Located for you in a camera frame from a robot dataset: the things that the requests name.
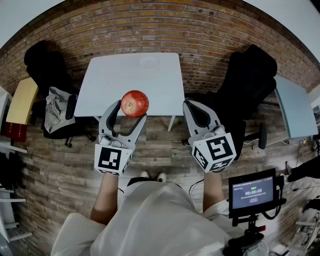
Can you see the person's white shirt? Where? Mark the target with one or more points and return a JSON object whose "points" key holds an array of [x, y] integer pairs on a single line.
{"points": [[155, 220]]}

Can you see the yellow wooden side table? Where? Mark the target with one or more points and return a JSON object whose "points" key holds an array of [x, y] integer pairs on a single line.
{"points": [[22, 102]]}

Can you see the red apple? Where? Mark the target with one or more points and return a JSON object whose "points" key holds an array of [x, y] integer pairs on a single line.
{"points": [[135, 103]]}

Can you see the black monitor screen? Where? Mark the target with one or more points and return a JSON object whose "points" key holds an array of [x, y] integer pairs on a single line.
{"points": [[252, 192]]}

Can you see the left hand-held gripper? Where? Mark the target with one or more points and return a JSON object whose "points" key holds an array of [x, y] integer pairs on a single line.
{"points": [[110, 157]]}

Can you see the black monitor mount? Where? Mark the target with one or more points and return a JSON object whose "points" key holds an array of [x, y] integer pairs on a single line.
{"points": [[252, 232]]}

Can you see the person's left shoe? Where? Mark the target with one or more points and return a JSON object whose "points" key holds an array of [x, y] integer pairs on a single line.
{"points": [[145, 174]]}

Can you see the light grey desk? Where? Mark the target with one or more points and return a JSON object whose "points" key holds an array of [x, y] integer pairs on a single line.
{"points": [[295, 110]]}

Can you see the black office chair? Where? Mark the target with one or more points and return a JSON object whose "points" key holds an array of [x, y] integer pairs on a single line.
{"points": [[245, 90], [45, 67]]}

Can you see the person's left forearm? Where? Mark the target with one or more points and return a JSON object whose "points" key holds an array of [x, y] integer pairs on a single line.
{"points": [[106, 200]]}

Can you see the dark red box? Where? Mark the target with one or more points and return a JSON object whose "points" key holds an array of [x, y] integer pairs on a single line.
{"points": [[15, 131]]}

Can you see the white shelf rack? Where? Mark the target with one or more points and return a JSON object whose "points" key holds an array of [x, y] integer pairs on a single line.
{"points": [[10, 200]]}

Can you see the person's right shoe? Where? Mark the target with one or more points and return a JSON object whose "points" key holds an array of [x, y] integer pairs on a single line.
{"points": [[161, 177]]}

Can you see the person's shoe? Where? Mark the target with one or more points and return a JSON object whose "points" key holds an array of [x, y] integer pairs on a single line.
{"points": [[161, 177], [145, 174]]}

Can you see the person's right forearm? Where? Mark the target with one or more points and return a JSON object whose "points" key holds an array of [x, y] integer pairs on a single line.
{"points": [[212, 192]]}

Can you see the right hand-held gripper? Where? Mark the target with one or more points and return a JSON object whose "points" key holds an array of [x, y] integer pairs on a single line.
{"points": [[217, 150]]}

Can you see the white plate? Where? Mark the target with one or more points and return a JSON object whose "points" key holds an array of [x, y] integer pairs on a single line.
{"points": [[149, 62]]}

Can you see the grey crumpled cloth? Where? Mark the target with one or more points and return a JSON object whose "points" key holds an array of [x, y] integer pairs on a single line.
{"points": [[56, 110]]}

